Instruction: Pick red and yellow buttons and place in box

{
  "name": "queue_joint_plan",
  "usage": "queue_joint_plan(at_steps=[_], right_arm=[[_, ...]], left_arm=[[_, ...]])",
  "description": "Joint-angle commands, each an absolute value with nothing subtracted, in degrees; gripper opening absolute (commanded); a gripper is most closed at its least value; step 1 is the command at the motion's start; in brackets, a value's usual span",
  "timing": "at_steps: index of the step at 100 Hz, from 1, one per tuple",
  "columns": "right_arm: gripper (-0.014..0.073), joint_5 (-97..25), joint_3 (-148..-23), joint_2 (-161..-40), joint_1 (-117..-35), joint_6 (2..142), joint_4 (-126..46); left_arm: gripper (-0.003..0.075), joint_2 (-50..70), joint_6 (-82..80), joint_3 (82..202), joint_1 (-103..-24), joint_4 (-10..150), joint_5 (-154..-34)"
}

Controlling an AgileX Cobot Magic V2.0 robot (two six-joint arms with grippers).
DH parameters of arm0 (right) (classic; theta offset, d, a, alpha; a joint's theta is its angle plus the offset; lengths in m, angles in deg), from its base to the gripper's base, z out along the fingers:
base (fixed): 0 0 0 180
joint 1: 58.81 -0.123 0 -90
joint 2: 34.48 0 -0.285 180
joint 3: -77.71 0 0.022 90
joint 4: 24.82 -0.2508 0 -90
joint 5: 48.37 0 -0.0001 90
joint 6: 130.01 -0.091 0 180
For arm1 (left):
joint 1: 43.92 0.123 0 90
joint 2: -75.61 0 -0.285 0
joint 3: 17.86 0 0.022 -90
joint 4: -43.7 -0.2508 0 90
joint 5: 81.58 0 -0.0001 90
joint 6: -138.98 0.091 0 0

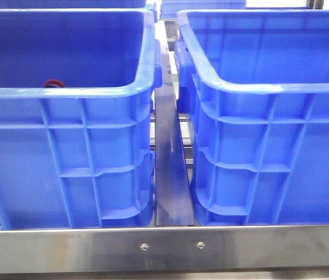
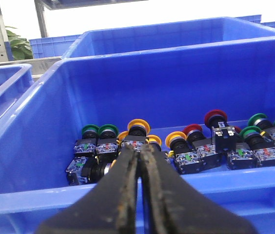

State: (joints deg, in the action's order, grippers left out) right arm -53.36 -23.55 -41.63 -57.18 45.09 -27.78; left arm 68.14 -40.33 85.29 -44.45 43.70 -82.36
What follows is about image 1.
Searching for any blue plastic bin left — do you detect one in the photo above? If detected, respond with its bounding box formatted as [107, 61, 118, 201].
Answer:
[0, 9, 162, 230]

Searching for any blue plastic bin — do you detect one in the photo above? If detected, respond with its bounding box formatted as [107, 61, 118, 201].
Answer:
[0, 9, 162, 230]
[178, 9, 329, 226]

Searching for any blue bin rear left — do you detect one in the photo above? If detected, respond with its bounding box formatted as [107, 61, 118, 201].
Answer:
[0, 0, 157, 13]

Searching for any red mushroom push button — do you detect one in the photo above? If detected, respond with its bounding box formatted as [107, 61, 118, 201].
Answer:
[44, 79, 65, 88]

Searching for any blue plastic bin right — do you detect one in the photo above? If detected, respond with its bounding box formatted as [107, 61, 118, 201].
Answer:
[178, 9, 329, 226]

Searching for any blue bin rear right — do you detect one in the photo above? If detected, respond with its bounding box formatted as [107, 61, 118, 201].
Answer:
[160, 0, 246, 19]

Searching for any stainless steel front rail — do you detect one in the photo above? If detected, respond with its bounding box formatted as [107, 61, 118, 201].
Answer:
[0, 225, 329, 274]

